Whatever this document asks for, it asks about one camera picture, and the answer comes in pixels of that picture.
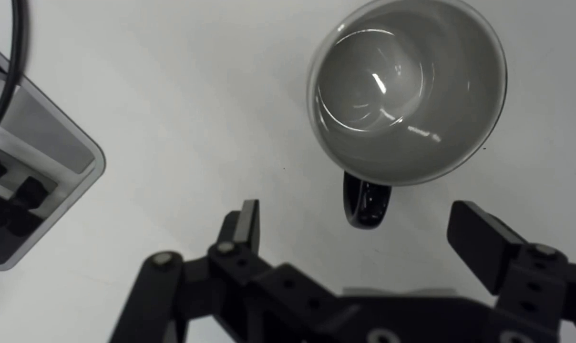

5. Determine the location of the black ceramic mug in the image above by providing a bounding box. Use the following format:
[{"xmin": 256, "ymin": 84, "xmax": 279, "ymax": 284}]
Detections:
[{"xmin": 305, "ymin": 0, "xmax": 511, "ymax": 230}]

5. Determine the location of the grey desk cable grommet box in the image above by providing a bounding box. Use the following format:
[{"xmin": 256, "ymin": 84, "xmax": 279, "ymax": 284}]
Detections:
[{"xmin": 0, "ymin": 34, "xmax": 107, "ymax": 274}]

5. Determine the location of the looped black table cable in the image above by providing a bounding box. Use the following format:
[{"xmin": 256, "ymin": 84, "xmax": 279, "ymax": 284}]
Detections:
[{"xmin": 0, "ymin": 0, "xmax": 31, "ymax": 148}]

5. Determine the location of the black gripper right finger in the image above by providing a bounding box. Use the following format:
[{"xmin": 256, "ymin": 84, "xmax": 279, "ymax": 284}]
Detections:
[{"xmin": 447, "ymin": 200, "xmax": 576, "ymax": 343}]

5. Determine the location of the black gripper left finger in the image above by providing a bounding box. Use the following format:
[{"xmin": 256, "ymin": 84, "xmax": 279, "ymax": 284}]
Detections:
[{"xmin": 109, "ymin": 198, "xmax": 361, "ymax": 343}]

